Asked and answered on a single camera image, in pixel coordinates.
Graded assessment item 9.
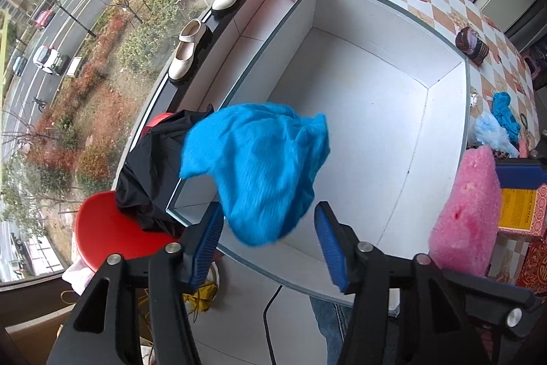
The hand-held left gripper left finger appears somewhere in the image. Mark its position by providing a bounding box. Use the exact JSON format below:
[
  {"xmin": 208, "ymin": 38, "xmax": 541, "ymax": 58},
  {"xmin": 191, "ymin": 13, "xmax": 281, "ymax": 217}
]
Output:
[{"xmin": 47, "ymin": 205, "xmax": 225, "ymax": 365}]

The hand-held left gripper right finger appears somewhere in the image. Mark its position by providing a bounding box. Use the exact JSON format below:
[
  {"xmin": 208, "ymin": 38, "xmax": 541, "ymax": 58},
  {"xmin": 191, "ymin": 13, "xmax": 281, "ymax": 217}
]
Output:
[{"xmin": 314, "ymin": 201, "xmax": 541, "ymax": 365}]

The blue knitted cloth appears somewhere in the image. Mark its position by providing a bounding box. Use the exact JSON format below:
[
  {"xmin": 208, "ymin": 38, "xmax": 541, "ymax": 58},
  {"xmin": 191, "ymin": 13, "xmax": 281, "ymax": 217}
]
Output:
[{"xmin": 179, "ymin": 103, "xmax": 332, "ymax": 248}]

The white box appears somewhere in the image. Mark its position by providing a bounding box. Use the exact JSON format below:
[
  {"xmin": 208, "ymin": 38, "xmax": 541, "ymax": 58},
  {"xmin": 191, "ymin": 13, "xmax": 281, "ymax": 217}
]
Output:
[{"xmin": 166, "ymin": 0, "xmax": 471, "ymax": 297}]

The light blue fluffy cloth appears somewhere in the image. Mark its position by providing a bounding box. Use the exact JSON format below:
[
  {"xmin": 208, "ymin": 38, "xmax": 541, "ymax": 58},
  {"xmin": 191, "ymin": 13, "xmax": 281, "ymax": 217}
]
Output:
[{"xmin": 474, "ymin": 113, "xmax": 520, "ymax": 158}]

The yellow plastic bag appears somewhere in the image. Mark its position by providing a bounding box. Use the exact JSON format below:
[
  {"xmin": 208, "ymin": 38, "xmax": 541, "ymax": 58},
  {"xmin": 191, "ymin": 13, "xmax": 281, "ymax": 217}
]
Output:
[{"xmin": 184, "ymin": 279, "xmax": 216, "ymax": 314}]

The person's jeans leg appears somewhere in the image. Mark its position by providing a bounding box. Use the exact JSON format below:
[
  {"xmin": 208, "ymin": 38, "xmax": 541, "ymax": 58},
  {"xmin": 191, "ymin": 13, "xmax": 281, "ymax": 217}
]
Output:
[{"xmin": 310, "ymin": 297, "xmax": 400, "ymax": 365}]

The black cloth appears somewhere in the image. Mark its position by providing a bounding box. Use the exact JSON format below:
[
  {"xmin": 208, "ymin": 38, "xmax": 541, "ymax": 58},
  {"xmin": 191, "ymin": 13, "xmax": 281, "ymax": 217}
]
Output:
[{"xmin": 115, "ymin": 104, "xmax": 214, "ymax": 239}]

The red plastic chair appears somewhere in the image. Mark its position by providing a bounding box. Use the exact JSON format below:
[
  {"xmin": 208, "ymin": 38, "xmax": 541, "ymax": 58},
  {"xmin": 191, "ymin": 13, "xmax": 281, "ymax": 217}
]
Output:
[{"xmin": 75, "ymin": 113, "xmax": 223, "ymax": 276}]

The white towel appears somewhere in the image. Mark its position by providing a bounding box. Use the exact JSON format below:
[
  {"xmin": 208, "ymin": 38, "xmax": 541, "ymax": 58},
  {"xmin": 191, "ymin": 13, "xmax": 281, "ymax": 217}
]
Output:
[{"xmin": 62, "ymin": 260, "xmax": 97, "ymax": 295}]

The pink sponge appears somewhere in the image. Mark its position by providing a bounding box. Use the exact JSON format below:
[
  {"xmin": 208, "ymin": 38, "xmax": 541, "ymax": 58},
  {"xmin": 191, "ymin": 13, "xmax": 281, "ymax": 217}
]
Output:
[{"xmin": 428, "ymin": 145, "xmax": 503, "ymax": 278}]

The yellow red box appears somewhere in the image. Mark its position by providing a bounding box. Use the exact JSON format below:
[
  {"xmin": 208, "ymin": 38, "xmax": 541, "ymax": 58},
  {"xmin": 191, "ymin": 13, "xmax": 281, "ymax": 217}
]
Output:
[{"xmin": 495, "ymin": 160, "xmax": 547, "ymax": 237}]

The cardboard box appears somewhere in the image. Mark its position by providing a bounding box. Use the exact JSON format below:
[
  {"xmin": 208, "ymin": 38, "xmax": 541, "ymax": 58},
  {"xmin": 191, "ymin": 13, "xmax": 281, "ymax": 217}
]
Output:
[{"xmin": 6, "ymin": 303, "xmax": 75, "ymax": 365}]

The red patterned box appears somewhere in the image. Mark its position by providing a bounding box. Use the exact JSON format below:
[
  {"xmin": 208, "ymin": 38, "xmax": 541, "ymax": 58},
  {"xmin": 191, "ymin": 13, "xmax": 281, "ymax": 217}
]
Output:
[{"xmin": 515, "ymin": 239, "xmax": 547, "ymax": 301}]

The teal blue cloth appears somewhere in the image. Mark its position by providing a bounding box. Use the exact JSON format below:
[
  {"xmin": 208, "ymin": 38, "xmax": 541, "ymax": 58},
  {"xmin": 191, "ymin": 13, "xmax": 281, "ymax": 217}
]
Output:
[{"xmin": 491, "ymin": 91, "xmax": 522, "ymax": 143}]

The white car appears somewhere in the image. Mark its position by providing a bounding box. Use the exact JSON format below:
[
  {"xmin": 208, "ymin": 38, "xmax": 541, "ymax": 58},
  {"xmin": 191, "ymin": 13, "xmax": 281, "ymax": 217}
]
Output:
[{"xmin": 33, "ymin": 45, "xmax": 70, "ymax": 75}]

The checkered printed tablecloth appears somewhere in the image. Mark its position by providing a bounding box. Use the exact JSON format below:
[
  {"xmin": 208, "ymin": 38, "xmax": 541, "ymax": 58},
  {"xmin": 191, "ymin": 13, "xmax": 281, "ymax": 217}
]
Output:
[{"xmin": 318, "ymin": 0, "xmax": 541, "ymax": 289}]

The red car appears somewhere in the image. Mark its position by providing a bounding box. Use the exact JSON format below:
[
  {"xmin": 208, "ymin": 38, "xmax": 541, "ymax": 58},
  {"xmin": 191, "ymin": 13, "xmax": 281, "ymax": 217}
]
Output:
[{"xmin": 33, "ymin": 9, "xmax": 56, "ymax": 30}]

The black cable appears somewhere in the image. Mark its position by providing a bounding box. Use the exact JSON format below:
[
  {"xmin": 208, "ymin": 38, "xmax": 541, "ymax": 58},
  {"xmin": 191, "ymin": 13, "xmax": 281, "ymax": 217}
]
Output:
[{"xmin": 263, "ymin": 284, "xmax": 285, "ymax": 365}]

